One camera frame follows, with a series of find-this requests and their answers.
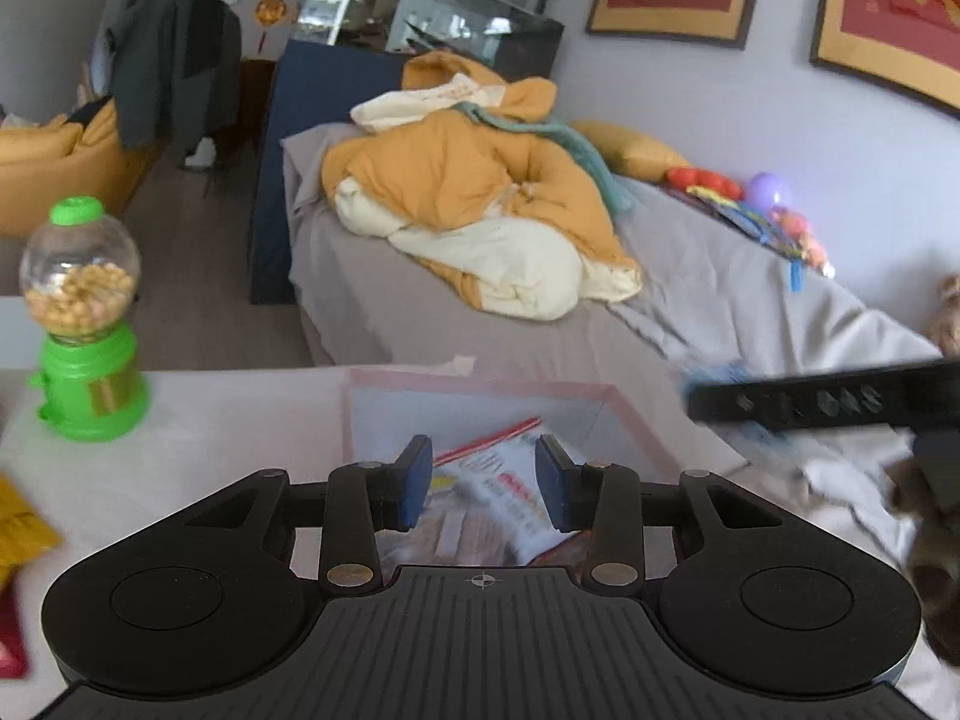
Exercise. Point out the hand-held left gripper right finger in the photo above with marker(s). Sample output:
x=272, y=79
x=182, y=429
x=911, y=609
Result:
x=551, y=484

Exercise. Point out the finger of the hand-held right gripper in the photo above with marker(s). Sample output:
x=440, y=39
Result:
x=810, y=401

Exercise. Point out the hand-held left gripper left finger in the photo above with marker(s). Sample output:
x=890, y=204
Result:
x=416, y=480

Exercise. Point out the white and red snack packet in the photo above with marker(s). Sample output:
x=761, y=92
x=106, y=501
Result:
x=502, y=487

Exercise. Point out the pink box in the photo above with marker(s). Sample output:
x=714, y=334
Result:
x=480, y=409

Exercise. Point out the brown plush toy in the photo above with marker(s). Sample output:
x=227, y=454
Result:
x=949, y=315

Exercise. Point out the grey bed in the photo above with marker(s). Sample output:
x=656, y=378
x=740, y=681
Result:
x=712, y=292

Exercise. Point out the colourful cloth book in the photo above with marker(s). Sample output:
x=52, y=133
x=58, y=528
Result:
x=780, y=232

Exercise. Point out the purple ball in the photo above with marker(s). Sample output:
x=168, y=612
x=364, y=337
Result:
x=769, y=191

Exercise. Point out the orange toy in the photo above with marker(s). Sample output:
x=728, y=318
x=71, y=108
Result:
x=705, y=181

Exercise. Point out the orange and cream quilt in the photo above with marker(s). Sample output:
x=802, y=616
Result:
x=465, y=187

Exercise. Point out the yellow pillow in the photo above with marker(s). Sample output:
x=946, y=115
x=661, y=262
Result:
x=637, y=150

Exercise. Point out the teal cloth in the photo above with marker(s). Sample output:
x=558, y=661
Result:
x=592, y=157

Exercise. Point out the green candy dispenser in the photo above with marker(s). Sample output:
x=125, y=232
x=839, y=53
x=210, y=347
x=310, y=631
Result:
x=86, y=390

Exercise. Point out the dark blue cabinet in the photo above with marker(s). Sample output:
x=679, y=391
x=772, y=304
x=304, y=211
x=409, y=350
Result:
x=315, y=105

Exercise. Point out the yellow snack packet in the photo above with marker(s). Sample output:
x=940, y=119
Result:
x=22, y=532

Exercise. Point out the red chip packet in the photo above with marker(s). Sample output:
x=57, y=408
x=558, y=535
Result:
x=9, y=637

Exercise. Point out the yellow sofa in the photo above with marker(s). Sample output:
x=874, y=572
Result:
x=67, y=165

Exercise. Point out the glass display case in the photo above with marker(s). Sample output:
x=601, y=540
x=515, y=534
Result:
x=420, y=7

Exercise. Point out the dark hanging coat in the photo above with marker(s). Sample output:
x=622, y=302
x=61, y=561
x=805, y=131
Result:
x=172, y=60

